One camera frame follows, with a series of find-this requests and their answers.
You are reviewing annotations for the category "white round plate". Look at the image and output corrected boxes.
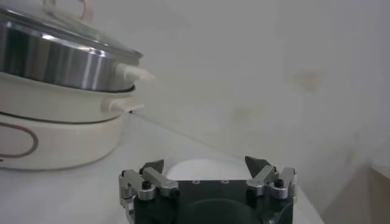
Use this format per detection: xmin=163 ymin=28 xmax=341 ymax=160
xmin=166 ymin=158 xmax=252 ymax=181

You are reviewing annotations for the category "glass lid with cream handle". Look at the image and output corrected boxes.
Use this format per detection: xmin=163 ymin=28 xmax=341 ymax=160
xmin=0 ymin=0 xmax=144 ymax=60

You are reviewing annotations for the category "cream electric cooking pot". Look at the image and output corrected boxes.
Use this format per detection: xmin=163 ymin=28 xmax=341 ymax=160
xmin=0 ymin=71 xmax=144 ymax=170

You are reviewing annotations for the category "perforated stainless steamer basket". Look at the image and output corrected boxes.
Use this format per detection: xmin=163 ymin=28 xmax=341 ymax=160
xmin=0 ymin=18 xmax=157 ymax=93

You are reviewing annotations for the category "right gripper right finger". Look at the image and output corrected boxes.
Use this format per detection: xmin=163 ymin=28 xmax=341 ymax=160
xmin=244 ymin=155 xmax=298 ymax=200

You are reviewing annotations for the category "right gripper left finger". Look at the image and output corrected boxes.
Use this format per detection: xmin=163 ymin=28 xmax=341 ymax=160
xmin=118 ymin=159 xmax=180 ymax=201

